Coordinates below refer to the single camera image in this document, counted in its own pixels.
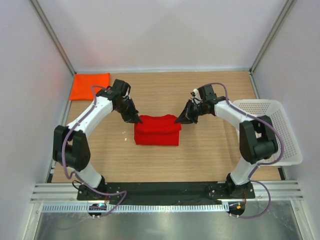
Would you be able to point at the red t shirt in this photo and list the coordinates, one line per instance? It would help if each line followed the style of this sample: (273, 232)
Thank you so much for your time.
(157, 131)

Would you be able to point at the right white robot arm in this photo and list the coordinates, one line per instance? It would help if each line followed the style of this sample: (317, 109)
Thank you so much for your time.
(258, 140)

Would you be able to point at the folded orange t shirt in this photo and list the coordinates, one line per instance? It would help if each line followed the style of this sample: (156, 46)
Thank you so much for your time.
(85, 85)

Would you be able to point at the aluminium frame rail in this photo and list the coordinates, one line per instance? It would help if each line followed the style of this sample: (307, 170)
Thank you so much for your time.
(282, 190)

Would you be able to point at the slotted cable duct rail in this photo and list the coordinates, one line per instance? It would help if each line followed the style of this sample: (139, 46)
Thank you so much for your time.
(99, 208)

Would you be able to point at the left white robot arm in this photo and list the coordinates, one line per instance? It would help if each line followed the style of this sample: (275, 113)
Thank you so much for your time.
(70, 143)

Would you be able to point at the white plastic perforated basket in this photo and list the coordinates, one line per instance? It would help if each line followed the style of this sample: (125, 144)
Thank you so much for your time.
(292, 154)

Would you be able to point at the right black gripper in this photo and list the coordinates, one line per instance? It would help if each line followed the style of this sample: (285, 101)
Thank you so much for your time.
(187, 116)

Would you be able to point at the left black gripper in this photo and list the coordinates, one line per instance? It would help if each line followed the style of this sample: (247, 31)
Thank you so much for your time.
(132, 117)

